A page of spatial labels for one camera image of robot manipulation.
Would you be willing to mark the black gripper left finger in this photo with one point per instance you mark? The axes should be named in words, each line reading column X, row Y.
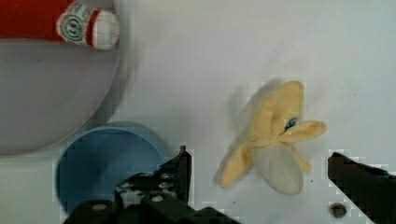
column 159, row 197

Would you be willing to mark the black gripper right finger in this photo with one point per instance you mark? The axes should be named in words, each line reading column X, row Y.
column 371, row 189

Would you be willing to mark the yellow plush peeled banana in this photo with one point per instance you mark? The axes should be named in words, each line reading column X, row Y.
column 268, row 146

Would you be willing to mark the blue bowl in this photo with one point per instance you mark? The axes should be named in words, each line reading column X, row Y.
column 95, row 162

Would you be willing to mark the grey round plate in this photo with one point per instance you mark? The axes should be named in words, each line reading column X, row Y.
column 50, row 89

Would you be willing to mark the red plush ketchup bottle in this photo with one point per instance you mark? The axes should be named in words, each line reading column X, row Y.
column 67, row 21

